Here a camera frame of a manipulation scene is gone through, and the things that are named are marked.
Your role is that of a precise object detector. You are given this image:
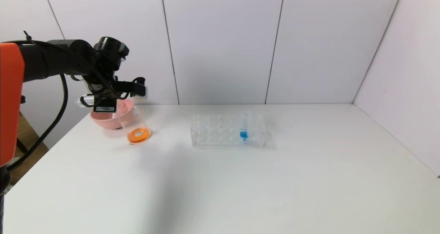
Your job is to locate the pink plastic bowl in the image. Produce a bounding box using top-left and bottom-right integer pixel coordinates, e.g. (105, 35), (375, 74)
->
(90, 99), (135, 130)

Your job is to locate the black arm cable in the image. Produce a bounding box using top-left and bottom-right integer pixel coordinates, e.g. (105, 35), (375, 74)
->
(7, 73), (68, 171)

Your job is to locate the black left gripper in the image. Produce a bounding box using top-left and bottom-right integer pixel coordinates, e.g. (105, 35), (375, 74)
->
(87, 80), (117, 113)

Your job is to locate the clear acrylic test tube rack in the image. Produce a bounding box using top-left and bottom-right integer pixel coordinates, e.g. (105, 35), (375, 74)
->
(191, 113), (268, 149)

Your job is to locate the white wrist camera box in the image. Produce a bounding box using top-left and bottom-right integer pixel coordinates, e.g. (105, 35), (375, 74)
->
(130, 85), (149, 101)

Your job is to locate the test tube with blue pigment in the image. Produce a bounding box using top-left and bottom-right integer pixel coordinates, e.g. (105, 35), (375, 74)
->
(239, 111), (250, 142)

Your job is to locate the test tube with yellow pigment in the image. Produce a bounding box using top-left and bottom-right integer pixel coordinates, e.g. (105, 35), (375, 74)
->
(77, 95), (96, 108)

